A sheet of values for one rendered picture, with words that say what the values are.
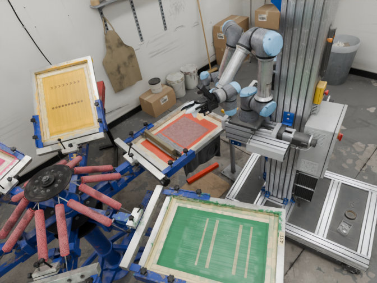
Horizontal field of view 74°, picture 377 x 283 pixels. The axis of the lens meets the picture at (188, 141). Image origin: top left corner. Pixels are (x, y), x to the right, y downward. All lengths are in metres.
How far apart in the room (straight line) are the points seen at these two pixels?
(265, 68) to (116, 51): 2.76
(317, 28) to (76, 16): 2.88
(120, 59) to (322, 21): 2.97
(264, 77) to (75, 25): 2.72
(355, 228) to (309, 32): 1.75
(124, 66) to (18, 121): 1.60
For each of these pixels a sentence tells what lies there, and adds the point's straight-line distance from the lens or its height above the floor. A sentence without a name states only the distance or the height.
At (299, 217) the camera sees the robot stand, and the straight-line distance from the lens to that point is 2.63.
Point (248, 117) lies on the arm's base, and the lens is 1.83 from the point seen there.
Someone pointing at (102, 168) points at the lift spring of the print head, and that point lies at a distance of 2.02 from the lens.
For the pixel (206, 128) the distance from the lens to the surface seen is 2.30.
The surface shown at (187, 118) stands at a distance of 2.46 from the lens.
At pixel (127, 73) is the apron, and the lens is 4.09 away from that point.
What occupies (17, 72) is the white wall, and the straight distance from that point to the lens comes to 3.64.
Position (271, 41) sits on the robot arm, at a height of 1.87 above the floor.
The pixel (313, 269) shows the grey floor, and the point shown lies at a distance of 2.68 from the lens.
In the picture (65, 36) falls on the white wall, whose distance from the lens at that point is 3.71.
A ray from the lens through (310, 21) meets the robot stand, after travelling 1.63.
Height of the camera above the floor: 2.43
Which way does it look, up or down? 42 degrees down
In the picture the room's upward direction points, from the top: 12 degrees counter-clockwise
